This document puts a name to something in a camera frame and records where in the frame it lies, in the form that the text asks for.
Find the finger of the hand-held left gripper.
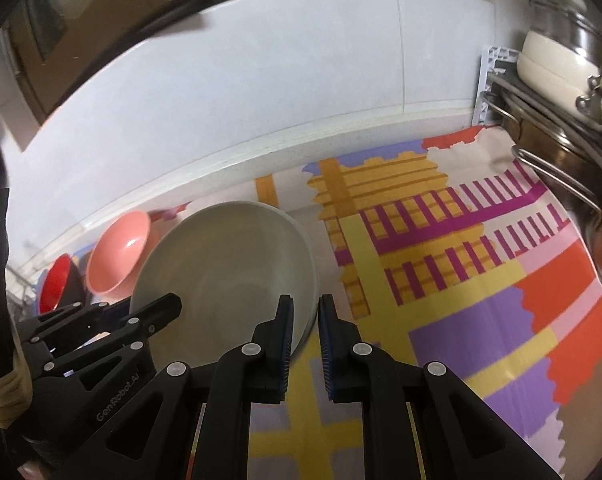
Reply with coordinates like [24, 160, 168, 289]
[22, 293, 183, 347]
[45, 326, 155, 382]

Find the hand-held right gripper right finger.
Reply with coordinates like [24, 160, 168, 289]
[317, 294, 568, 480]

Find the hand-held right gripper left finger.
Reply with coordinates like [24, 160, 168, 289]
[76, 294, 297, 480]

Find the white bowl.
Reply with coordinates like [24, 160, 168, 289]
[129, 200, 320, 376]

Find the pink bowl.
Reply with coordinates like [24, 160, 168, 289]
[85, 210, 153, 297]

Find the red and black bowl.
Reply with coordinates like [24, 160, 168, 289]
[37, 254, 90, 317]

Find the colourful patterned table mat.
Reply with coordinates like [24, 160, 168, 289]
[31, 125, 602, 480]

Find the brown wooden cabinet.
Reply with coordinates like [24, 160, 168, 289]
[1, 0, 482, 127]

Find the copper-toned steel pot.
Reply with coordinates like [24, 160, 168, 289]
[501, 105, 602, 311]

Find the white plastic board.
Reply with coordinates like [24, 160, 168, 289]
[471, 44, 523, 126]

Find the stainless steel pot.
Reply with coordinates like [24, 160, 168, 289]
[481, 71, 602, 221]

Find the cream pot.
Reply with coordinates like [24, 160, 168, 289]
[516, 30, 602, 132]

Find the steel pot with lid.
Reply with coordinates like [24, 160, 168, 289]
[528, 0, 602, 63]

